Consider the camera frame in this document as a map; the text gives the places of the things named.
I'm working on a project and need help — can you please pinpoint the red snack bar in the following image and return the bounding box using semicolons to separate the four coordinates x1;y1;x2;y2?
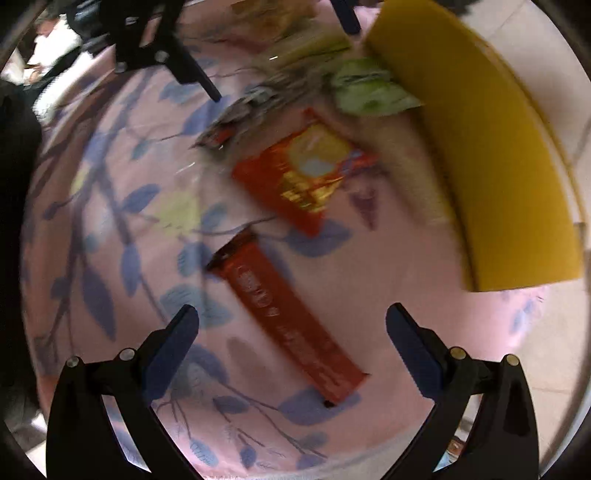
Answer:
204;231;372;409

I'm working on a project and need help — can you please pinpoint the red snack packet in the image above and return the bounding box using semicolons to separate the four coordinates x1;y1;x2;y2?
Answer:
231;108;379;238

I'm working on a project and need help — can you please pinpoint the lime yellow snack packet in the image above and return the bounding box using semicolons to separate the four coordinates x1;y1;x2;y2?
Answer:
259;32;356;79

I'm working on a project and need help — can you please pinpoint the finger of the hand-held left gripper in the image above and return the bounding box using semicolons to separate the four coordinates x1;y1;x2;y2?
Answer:
99;0;223;102
330;0;362;35

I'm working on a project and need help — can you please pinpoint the black snack packet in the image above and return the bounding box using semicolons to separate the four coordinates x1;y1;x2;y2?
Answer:
191;83;287;148

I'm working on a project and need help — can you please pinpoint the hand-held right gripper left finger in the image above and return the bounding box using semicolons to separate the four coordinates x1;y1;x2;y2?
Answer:
45;304;218;480

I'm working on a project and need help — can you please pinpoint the green snack packet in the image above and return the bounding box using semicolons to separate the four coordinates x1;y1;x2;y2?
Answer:
330;58;426;116

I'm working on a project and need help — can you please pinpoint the yellow cardboard box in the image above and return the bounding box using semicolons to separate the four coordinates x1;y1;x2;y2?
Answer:
362;0;583;292

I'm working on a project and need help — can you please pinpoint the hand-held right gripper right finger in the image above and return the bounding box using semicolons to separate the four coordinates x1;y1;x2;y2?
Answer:
385;302;541;480

